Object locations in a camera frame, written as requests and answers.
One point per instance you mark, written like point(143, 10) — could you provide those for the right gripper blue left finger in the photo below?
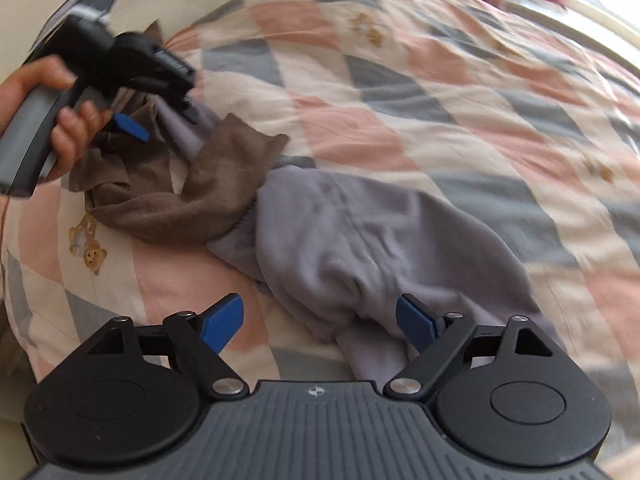
point(198, 339)

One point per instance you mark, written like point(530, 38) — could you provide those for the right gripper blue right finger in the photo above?
point(440, 341)

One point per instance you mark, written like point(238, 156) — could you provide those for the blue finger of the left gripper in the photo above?
point(125, 124)

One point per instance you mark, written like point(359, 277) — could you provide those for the brown garment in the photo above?
point(189, 183)

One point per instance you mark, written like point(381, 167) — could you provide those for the grey purple garment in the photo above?
point(337, 251)

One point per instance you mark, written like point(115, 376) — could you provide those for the person's left hand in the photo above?
point(73, 130)

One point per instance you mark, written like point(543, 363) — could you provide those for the checkered pink grey duvet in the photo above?
point(533, 135)

